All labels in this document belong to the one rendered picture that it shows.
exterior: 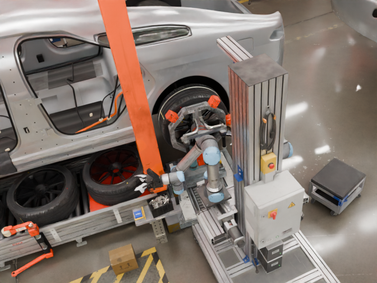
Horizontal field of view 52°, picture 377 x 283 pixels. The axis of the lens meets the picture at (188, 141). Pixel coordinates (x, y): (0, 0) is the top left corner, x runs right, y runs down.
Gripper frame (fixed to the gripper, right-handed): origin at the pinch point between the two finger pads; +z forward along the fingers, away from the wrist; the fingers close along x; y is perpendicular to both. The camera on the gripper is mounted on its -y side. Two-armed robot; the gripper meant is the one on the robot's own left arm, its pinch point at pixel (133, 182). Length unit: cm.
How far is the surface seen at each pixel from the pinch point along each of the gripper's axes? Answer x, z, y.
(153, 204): 43, -4, 64
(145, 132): 49, -11, -9
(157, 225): 42, -3, 89
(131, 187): 77, 16, 68
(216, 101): 90, -76, -2
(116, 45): 37, -7, -86
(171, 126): 86, -33, 13
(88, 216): 58, 59, 77
